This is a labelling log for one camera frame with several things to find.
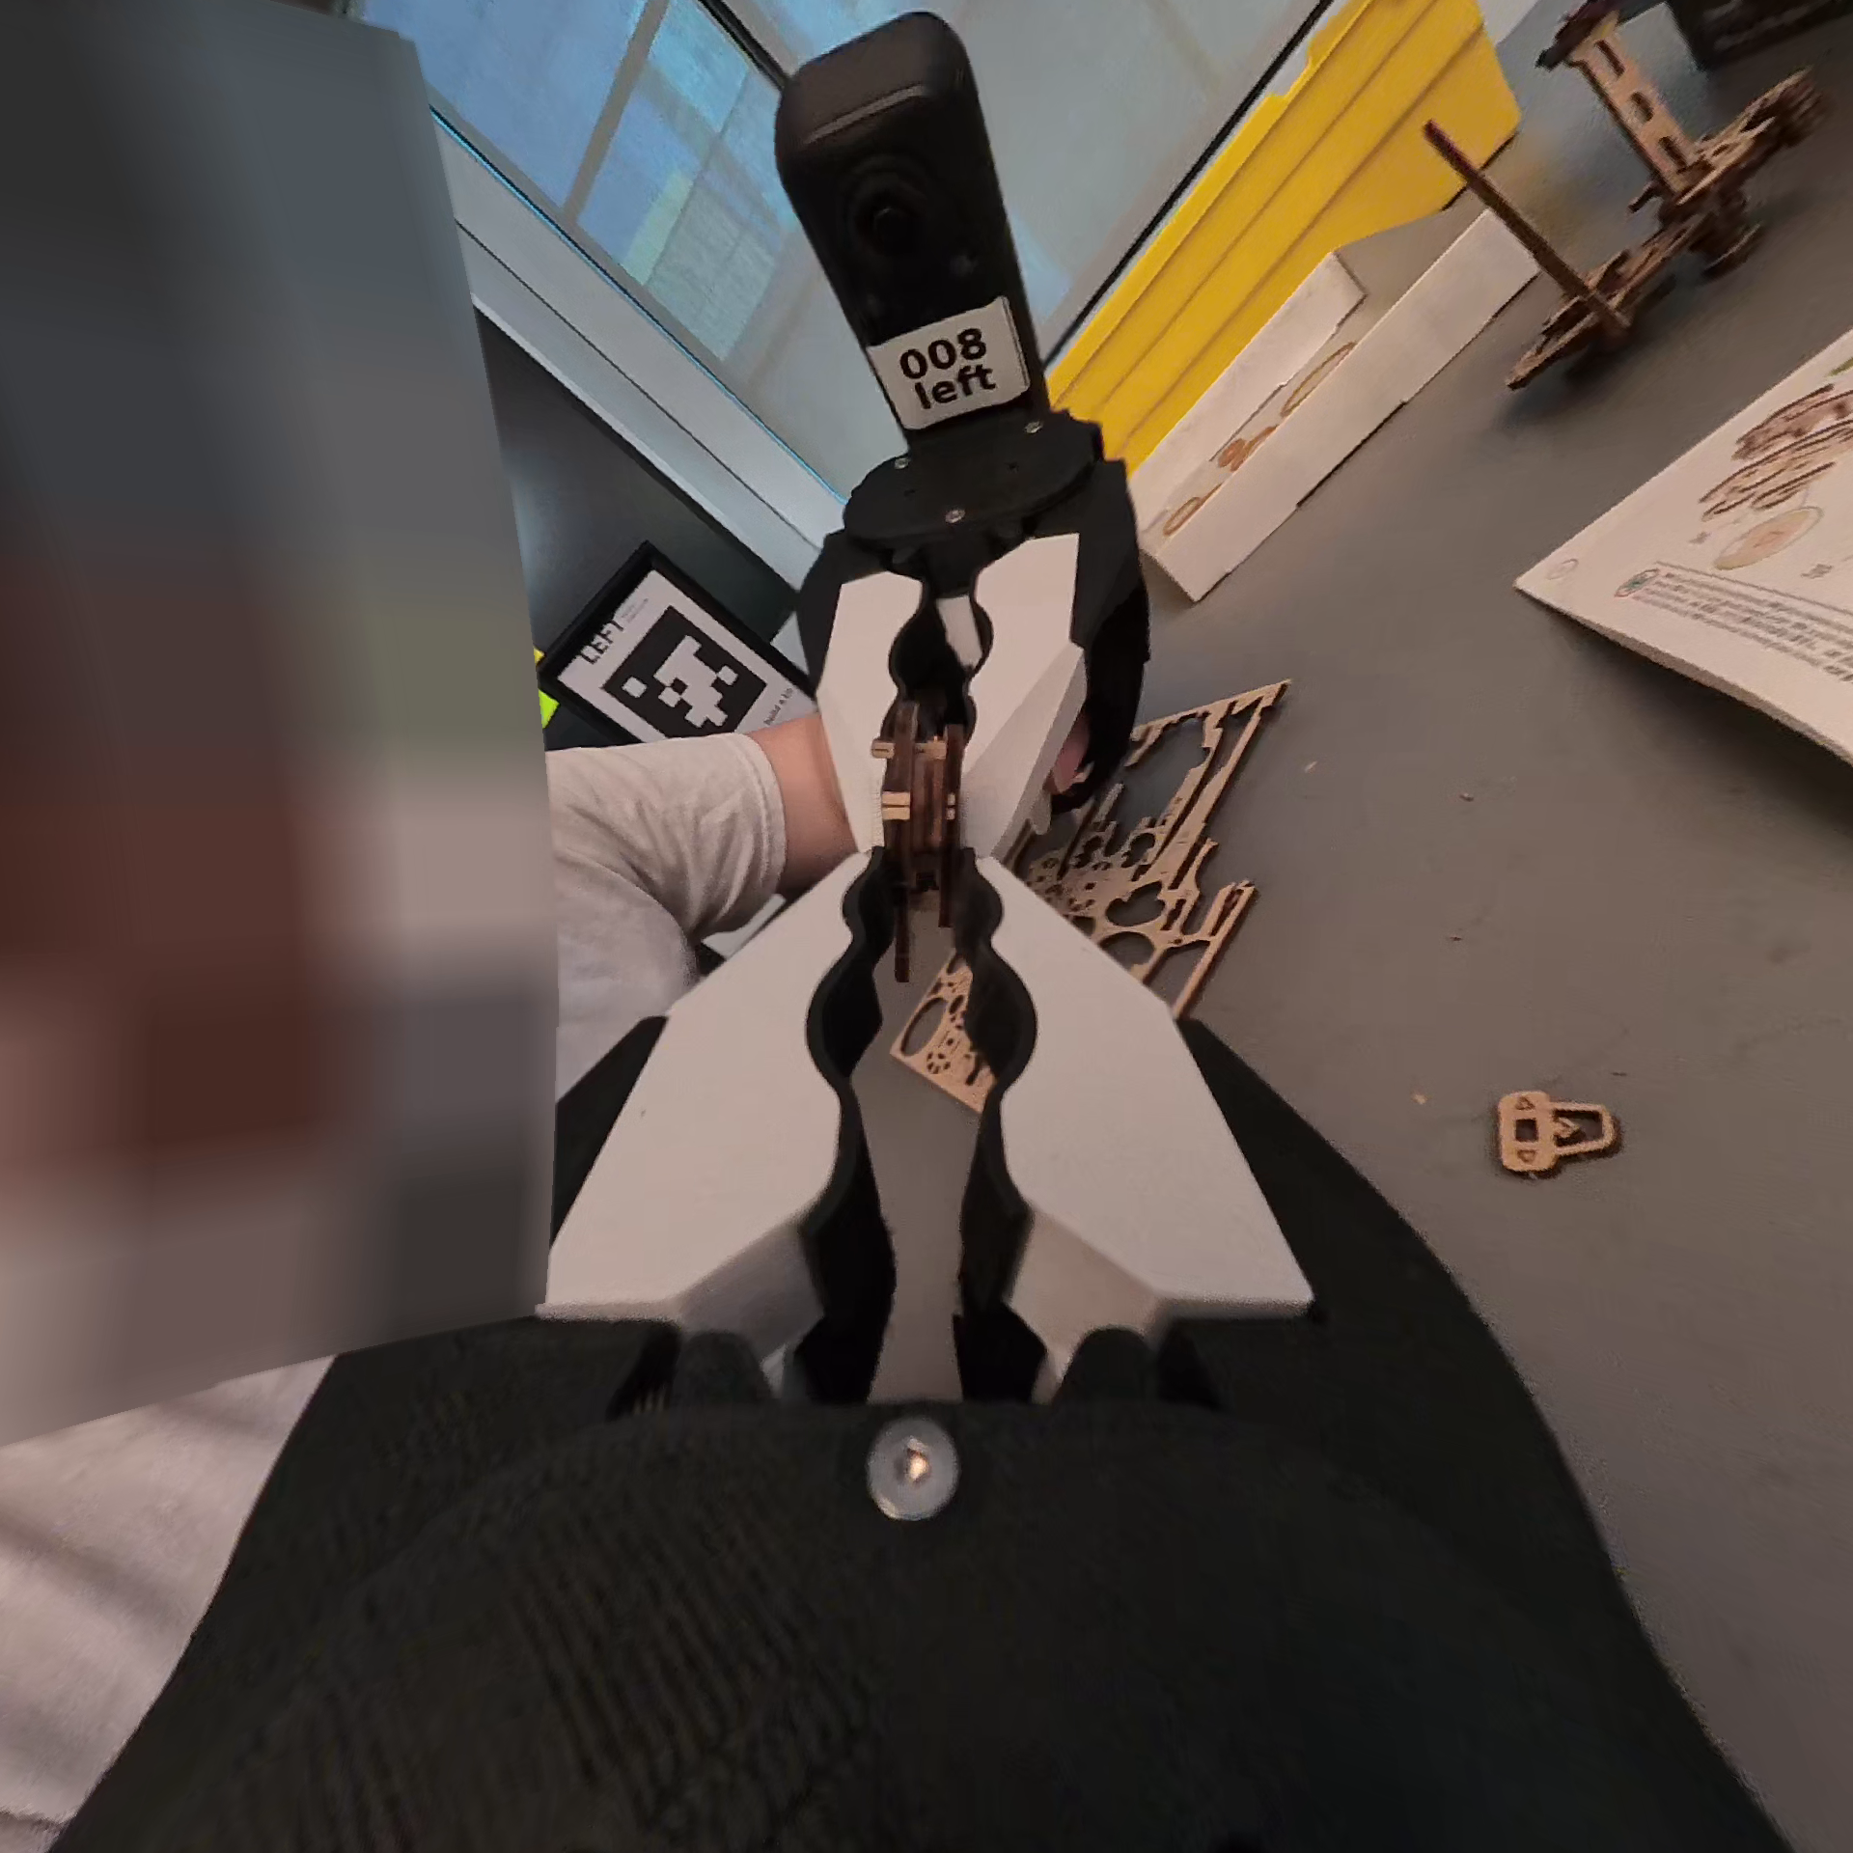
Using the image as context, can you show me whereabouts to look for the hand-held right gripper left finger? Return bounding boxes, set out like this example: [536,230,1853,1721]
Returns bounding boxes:
[554,848,891,1405]

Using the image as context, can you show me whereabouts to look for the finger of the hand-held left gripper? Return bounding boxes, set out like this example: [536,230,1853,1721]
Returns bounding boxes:
[807,570,935,857]
[943,537,1105,871]

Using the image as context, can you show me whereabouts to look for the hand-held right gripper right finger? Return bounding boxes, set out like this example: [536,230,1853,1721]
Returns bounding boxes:
[948,854,1316,1403]

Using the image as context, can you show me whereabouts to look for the wooden gear assembly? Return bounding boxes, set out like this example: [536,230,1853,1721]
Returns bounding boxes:
[869,696,975,986]

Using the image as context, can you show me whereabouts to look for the small wooden model part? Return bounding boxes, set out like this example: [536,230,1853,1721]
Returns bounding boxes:
[1495,1087,1621,1178]

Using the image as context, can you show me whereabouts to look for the person's left forearm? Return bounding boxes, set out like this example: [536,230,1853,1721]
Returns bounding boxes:
[746,712,859,879]

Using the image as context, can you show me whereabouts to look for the partly built wooden model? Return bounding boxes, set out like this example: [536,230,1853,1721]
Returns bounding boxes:
[1426,0,1833,394]

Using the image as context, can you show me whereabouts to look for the black white marker sign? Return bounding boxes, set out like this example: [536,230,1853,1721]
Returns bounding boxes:
[536,543,819,754]

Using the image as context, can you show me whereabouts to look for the laser-cut plywood sheet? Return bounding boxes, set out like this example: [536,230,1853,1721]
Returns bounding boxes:
[887,677,1293,1117]

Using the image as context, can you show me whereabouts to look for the white cardboard box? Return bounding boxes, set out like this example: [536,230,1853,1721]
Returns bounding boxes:
[1127,214,1540,605]

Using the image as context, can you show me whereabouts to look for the yellow plastic bin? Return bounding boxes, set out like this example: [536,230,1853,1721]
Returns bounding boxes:
[1046,0,1522,473]

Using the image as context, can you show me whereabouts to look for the instruction booklet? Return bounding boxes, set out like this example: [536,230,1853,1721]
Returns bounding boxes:
[1513,332,1853,771]

